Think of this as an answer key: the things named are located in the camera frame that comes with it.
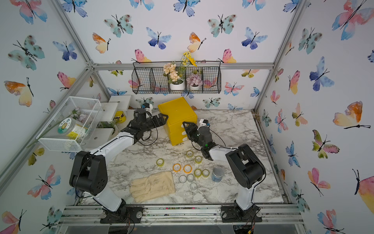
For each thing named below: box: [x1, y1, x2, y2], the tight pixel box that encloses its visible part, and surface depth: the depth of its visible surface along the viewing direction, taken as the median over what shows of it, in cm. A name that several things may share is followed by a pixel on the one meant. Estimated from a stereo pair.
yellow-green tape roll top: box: [186, 150, 194, 159], surface depth 97 cm
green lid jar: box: [57, 117, 89, 140], surface depth 65 cm
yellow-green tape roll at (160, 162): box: [155, 157, 165, 167], surface depth 93 cm
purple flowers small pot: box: [186, 73, 203, 91], surface depth 90 cm
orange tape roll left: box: [172, 163, 182, 173], surface depth 92 cm
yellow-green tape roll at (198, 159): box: [194, 155, 203, 165], surface depth 95 cm
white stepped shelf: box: [101, 95, 132, 140], surface depth 98 cm
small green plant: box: [101, 120, 116, 134], surface depth 98 cm
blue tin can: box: [211, 166, 225, 183], surface depth 82 cm
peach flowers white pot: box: [163, 54, 194, 91], surface depth 85 cm
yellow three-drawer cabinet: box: [157, 96, 198, 147], surface depth 91 cm
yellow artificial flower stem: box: [180, 50, 197, 67], surface depth 84 cm
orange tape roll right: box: [183, 164, 193, 175], surface depth 91 cm
